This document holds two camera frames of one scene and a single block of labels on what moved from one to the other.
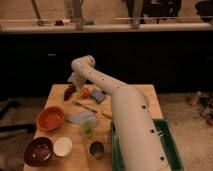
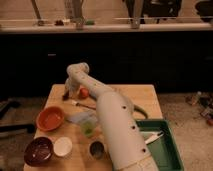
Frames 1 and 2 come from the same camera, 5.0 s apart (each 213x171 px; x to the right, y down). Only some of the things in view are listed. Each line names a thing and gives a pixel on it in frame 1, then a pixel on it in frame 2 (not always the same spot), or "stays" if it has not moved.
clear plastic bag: x=81 y=117 stays
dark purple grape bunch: x=69 y=91 stays
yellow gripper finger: x=81 y=90 -> x=72 y=96
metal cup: x=96 y=149 stays
